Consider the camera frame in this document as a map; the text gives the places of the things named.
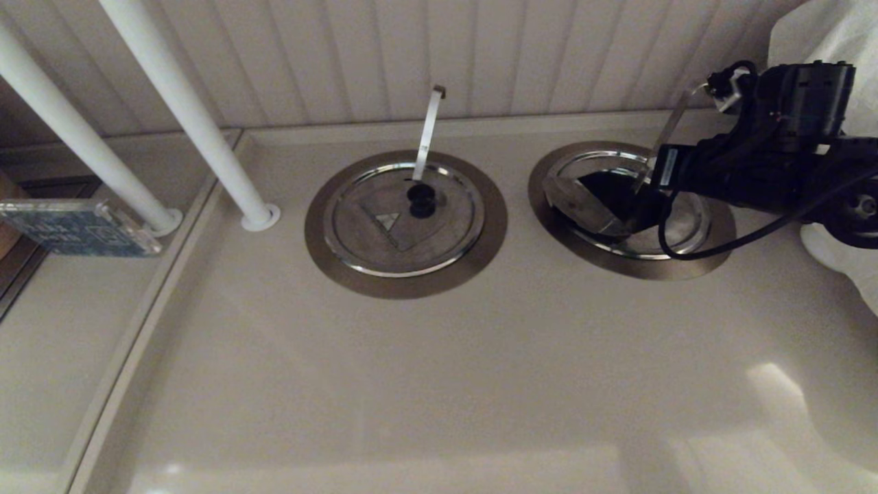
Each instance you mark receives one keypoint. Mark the steel lid with black knob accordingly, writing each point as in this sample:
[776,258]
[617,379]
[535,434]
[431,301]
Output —
[576,206]
[384,240]

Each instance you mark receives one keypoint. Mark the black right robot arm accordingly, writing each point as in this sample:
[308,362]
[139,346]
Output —
[809,103]

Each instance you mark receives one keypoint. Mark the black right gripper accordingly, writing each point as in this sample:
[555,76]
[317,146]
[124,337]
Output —
[706,168]

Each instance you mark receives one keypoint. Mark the clear acrylic sign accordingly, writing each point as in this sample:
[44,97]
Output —
[75,230]

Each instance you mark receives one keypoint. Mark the white cloth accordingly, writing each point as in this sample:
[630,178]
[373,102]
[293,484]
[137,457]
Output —
[823,34]

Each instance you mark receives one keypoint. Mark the white pole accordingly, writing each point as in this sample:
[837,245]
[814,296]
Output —
[68,130]
[185,110]

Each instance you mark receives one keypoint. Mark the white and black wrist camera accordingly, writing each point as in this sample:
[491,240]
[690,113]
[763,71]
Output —
[727,96]

